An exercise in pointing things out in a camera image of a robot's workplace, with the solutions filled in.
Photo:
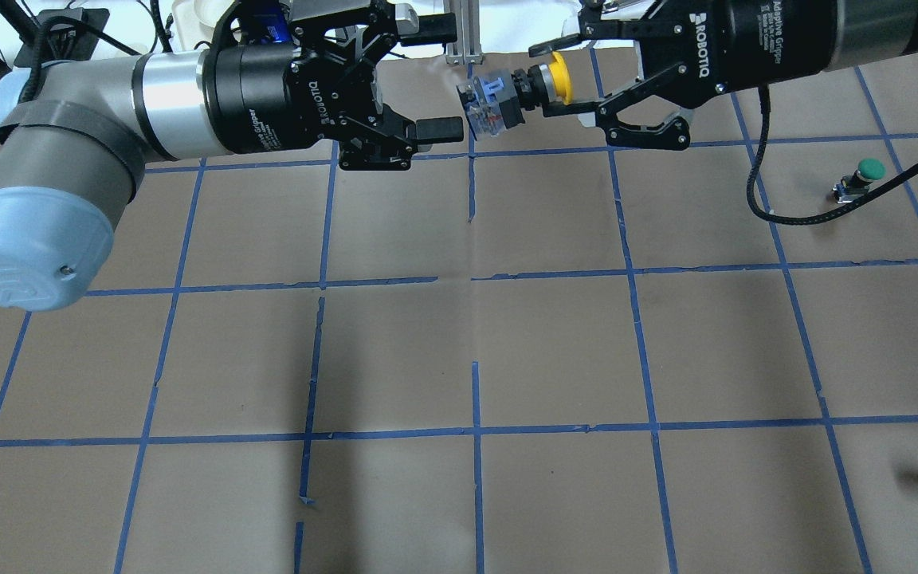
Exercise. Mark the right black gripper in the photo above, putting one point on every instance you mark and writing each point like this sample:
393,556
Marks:
770,44

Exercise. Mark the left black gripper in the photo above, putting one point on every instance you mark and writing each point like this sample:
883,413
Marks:
256,97

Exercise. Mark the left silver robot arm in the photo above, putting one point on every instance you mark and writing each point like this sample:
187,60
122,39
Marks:
76,136

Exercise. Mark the aluminium profile post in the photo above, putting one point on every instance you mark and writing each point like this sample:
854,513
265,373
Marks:
466,50

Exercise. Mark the red push button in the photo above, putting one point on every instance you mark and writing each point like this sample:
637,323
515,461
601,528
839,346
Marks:
857,185

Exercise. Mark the black stand base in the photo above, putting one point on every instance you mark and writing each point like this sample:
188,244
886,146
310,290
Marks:
63,42

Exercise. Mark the beige tray with plate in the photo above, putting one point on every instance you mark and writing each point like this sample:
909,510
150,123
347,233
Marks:
195,21

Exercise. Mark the yellow push button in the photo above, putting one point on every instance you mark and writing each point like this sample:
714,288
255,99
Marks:
495,102

